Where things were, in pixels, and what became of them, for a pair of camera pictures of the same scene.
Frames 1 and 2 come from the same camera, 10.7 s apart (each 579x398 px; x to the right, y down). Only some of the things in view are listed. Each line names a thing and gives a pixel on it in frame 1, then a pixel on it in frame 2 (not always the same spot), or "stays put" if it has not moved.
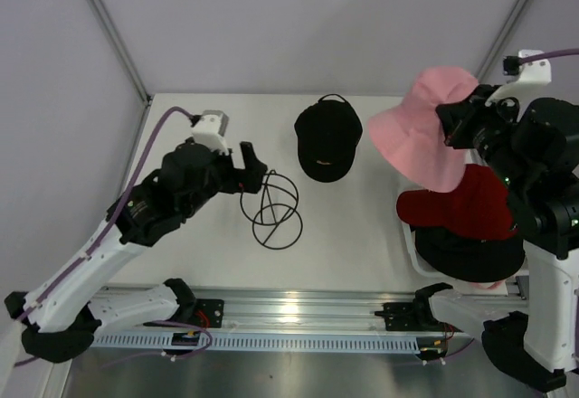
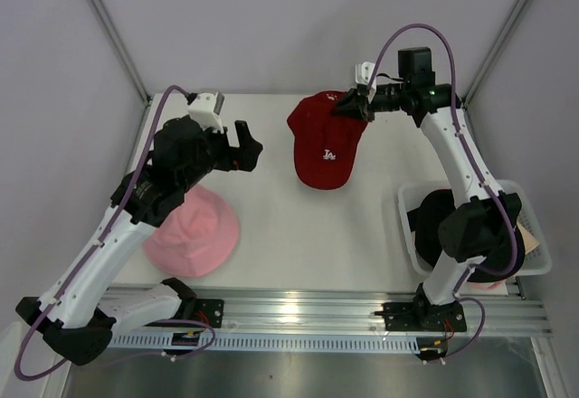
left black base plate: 209,313 stays put
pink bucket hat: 410,136 to 200,239
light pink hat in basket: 488,285 stays put
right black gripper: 454,118 to 361,106
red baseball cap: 477,207 to 326,143
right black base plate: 402,317 stays put
